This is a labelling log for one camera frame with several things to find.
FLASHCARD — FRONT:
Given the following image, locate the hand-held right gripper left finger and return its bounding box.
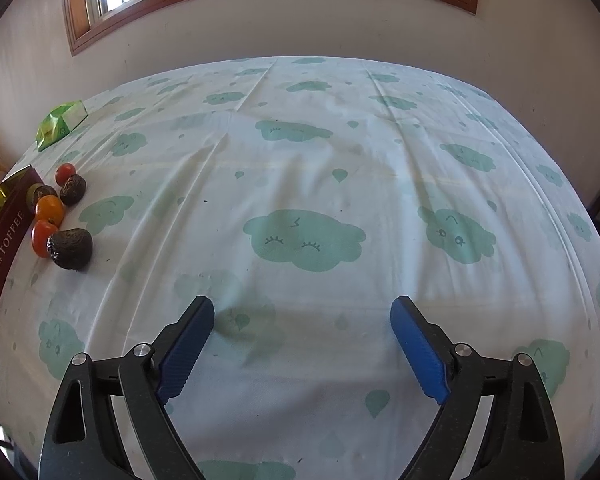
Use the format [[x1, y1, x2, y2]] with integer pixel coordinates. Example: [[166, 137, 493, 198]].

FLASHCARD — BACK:
[[39, 295, 216, 480]]

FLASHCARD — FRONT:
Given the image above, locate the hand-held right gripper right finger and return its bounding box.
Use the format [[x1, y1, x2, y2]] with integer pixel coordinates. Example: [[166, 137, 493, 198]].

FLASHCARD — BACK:
[[390, 296, 566, 480]]

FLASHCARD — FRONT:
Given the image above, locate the orange tomato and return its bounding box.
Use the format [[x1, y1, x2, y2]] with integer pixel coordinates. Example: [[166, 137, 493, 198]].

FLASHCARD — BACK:
[[35, 195, 64, 227]]

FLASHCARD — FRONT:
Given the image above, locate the dark red tin box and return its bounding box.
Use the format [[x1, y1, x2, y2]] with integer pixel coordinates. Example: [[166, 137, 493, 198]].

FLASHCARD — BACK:
[[0, 165, 46, 343]]

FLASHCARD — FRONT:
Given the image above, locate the green round fruit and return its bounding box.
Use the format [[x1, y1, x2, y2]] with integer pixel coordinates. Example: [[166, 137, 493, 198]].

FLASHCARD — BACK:
[[26, 184, 58, 211]]

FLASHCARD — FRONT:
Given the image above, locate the green tissue pack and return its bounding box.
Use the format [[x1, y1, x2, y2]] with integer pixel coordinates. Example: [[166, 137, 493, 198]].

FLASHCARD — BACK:
[[35, 101, 89, 152]]

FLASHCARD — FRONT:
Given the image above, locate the wooden framed window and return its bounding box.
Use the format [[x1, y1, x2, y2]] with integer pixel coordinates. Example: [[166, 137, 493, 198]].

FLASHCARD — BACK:
[[61, 0, 481, 57]]

